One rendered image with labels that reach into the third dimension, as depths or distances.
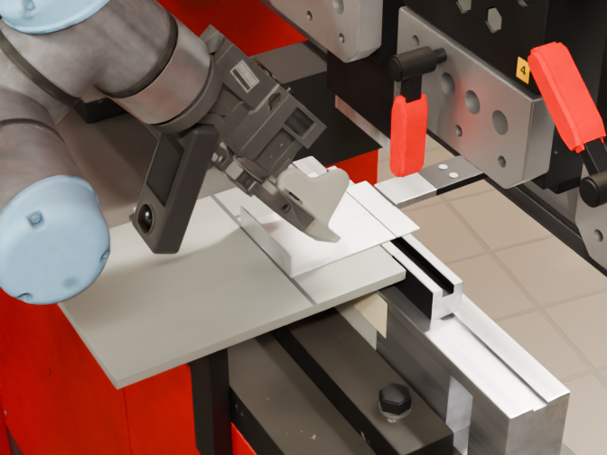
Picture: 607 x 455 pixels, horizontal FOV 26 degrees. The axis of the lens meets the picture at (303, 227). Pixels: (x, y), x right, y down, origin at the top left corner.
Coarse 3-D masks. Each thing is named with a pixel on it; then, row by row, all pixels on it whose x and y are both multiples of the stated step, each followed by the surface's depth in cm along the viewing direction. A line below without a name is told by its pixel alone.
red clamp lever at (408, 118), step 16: (400, 64) 87; (416, 64) 87; (432, 64) 88; (400, 80) 88; (416, 80) 89; (400, 96) 89; (416, 96) 89; (400, 112) 89; (416, 112) 90; (400, 128) 90; (416, 128) 90; (400, 144) 91; (416, 144) 91; (400, 160) 92; (416, 160) 92; (400, 176) 93
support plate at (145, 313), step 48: (240, 192) 118; (192, 240) 112; (240, 240) 112; (96, 288) 107; (144, 288) 107; (192, 288) 107; (240, 288) 107; (288, 288) 107; (336, 288) 107; (96, 336) 102; (144, 336) 102; (192, 336) 102; (240, 336) 103
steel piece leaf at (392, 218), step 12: (348, 192) 118; (360, 192) 118; (372, 192) 118; (360, 204) 117; (372, 204) 116; (384, 204) 116; (384, 216) 115; (396, 216) 115; (396, 228) 114; (408, 228) 114
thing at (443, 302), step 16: (400, 240) 113; (416, 240) 113; (400, 256) 111; (416, 256) 112; (432, 256) 111; (416, 272) 109; (432, 272) 110; (448, 272) 109; (400, 288) 112; (416, 288) 109; (432, 288) 107; (448, 288) 109; (416, 304) 110; (432, 304) 108; (448, 304) 109
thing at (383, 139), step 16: (336, 64) 110; (352, 64) 108; (368, 64) 106; (384, 64) 103; (336, 80) 111; (352, 80) 109; (368, 80) 107; (384, 80) 104; (336, 96) 114; (352, 96) 110; (368, 96) 107; (384, 96) 105; (352, 112) 112; (368, 112) 108; (384, 112) 106; (368, 128) 111; (384, 128) 107; (384, 144) 109
